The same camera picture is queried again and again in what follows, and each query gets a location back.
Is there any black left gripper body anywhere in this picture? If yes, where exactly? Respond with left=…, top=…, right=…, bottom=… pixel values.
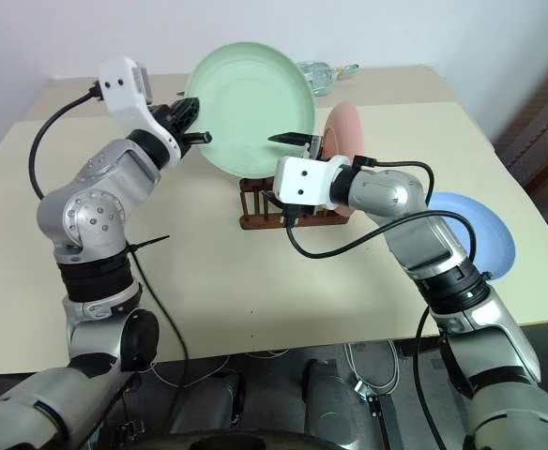
left=148, top=101, right=187, bottom=158

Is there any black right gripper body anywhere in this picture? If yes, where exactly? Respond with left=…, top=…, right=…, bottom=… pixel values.
left=273, top=200, right=334, bottom=226

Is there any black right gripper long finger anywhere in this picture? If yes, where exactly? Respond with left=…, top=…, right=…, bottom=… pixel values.
left=266, top=132, right=325, bottom=158

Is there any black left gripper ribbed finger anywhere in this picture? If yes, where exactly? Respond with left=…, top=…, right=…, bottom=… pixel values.
left=176, top=96, right=203, bottom=137

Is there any green plate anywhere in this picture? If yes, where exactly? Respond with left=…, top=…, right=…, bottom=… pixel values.
left=184, top=41, right=317, bottom=180

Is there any wooden dish rack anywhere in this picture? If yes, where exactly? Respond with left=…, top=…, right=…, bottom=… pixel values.
left=237, top=174, right=351, bottom=232

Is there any pink plate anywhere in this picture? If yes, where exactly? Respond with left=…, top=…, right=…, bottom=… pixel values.
left=322, top=99, right=366, bottom=218

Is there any clear glass bottle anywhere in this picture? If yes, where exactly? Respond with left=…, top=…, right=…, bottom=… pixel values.
left=296, top=60, right=362, bottom=98

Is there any blue plate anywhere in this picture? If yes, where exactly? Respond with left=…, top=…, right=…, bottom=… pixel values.
left=425, top=190, right=518, bottom=283

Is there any dark grey rounded housing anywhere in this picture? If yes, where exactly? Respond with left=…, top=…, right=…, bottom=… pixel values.
left=167, top=368, right=248, bottom=436
left=300, top=357, right=374, bottom=450

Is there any black rounded rim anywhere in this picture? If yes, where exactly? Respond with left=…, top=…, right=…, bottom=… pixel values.
left=141, top=423, right=332, bottom=450

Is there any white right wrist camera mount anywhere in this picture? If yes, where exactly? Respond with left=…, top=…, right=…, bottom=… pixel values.
left=272, top=154, right=353, bottom=211

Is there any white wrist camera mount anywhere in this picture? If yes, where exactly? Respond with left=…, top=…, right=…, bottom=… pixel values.
left=272, top=154, right=353, bottom=211
left=97, top=56, right=182, bottom=163

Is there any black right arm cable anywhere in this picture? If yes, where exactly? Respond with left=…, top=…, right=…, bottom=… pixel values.
left=281, top=154, right=485, bottom=450

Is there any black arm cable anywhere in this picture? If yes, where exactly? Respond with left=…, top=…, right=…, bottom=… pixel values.
left=281, top=154, right=485, bottom=450
left=27, top=81, right=191, bottom=421

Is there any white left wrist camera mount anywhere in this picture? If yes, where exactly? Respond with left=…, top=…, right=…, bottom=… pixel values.
left=97, top=56, right=182, bottom=163

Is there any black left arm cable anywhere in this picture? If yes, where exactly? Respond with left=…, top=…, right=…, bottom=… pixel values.
left=27, top=81, right=191, bottom=421

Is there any black cable tie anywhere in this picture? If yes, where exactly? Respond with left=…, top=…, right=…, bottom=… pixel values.
left=125, top=234, right=172, bottom=259

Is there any white looped cable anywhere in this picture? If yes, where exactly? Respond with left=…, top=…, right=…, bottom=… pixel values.
left=342, top=340, right=403, bottom=396

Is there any thin white cable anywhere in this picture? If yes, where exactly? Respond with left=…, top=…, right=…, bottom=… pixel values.
left=150, top=354, right=231, bottom=391

